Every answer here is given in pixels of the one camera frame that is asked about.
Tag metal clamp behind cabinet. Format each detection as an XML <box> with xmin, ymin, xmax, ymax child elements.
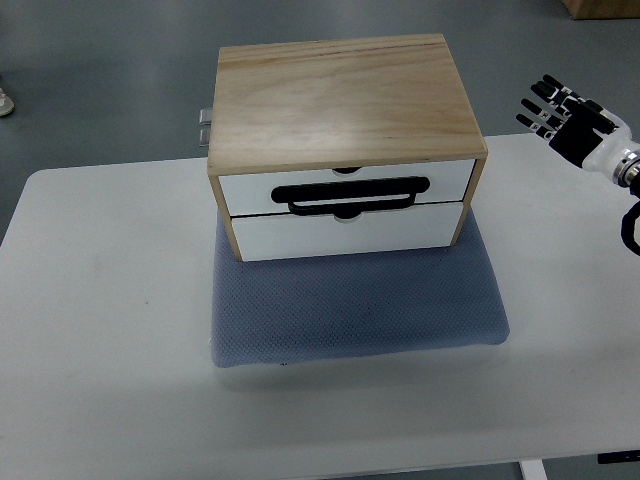
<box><xmin>199</xmin><ymin>107</ymin><xmax>212</xmax><ymax>147</ymax></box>

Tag white lower drawer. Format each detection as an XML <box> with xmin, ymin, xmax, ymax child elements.
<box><xmin>232</xmin><ymin>203</ymin><xmax>463</xmax><ymax>261</ymax></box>

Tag white shoe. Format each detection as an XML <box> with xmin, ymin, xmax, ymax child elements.
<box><xmin>0</xmin><ymin>89</ymin><xmax>15</xmax><ymax>117</ymax></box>

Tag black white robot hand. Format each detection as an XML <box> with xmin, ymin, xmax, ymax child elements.
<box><xmin>516</xmin><ymin>75</ymin><xmax>639</xmax><ymax>188</ymax></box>

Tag wooden drawer cabinet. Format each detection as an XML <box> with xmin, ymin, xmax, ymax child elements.
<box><xmin>207</xmin><ymin>34</ymin><xmax>488</xmax><ymax>262</ymax></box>

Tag blue-grey foam cushion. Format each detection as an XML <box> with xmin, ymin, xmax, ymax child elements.
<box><xmin>210</xmin><ymin>215</ymin><xmax>510</xmax><ymax>368</ymax></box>

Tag cardboard box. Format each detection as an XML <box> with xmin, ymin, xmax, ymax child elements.
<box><xmin>562</xmin><ymin>0</ymin><xmax>639</xmax><ymax>20</ymax></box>

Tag black table control panel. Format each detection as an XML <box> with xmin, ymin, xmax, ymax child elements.
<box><xmin>597</xmin><ymin>450</ymin><xmax>640</xmax><ymax>465</ymax></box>

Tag white drawer black handle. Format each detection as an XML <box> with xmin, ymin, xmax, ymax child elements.
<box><xmin>219</xmin><ymin>159</ymin><xmax>475</xmax><ymax>217</ymax></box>

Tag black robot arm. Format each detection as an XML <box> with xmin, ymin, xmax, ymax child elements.
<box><xmin>620</xmin><ymin>174</ymin><xmax>640</xmax><ymax>256</ymax></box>

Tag white table leg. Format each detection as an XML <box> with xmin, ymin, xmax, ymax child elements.
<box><xmin>519</xmin><ymin>459</ymin><xmax>548</xmax><ymax>480</ymax></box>

